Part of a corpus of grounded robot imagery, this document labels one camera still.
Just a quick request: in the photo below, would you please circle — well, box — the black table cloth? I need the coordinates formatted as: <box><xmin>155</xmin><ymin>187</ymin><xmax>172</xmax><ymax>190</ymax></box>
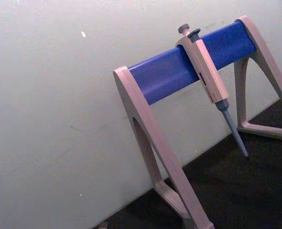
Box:
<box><xmin>91</xmin><ymin>90</ymin><xmax>282</xmax><ymax>229</ymax></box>

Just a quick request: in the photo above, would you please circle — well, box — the grey stand with blue bar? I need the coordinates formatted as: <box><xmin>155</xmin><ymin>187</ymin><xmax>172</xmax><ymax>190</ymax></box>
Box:
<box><xmin>113</xmin><ymin>15</ymin><xmax>282</xmax><ymax>229</ymax></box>

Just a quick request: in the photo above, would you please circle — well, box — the plain pale wall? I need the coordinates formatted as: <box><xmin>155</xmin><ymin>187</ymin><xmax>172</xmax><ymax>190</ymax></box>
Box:
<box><xmin>0</xmin><ymin>0</ymin><xmax>282</xmax><ymax>229</ymax></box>

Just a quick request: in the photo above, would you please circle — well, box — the pale grey pipette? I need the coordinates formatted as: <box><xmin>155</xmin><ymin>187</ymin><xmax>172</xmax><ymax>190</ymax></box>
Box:
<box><xmin>178</xmin><ymin>23</ymin><xmax>250</xmax><ymax>158</ymax></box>

